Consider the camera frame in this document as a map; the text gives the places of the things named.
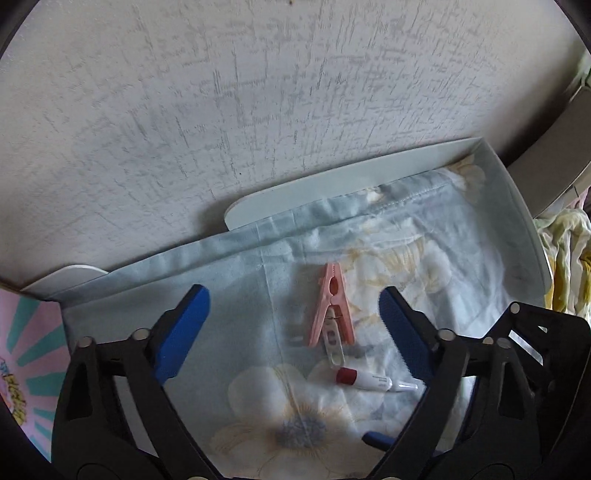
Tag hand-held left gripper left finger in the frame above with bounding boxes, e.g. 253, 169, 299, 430
52, 284, 214, 468

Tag white tube red cap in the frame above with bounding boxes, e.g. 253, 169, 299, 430
335, 367, 420, 393

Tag grey cushion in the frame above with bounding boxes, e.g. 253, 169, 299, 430
503, 69, 591, 217

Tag small white hair clip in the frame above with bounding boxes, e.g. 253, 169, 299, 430
322, 308, 346, 372

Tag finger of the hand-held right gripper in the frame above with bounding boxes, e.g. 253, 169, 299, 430
362, 431, 394, 452
489, 302, 591, 370

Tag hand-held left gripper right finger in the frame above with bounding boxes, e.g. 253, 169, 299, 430
379, 286, 542, 468

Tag floral blue cloth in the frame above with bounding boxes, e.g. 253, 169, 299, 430
62, 154, 546, 478

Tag yellow patterned cloth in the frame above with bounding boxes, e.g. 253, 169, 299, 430
533, 208, 591, 319

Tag pink clothespin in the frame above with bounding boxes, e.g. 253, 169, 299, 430
308, 262, 355, 348

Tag pink printed cardboard box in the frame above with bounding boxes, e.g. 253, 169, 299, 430
0, 288, 65, 457

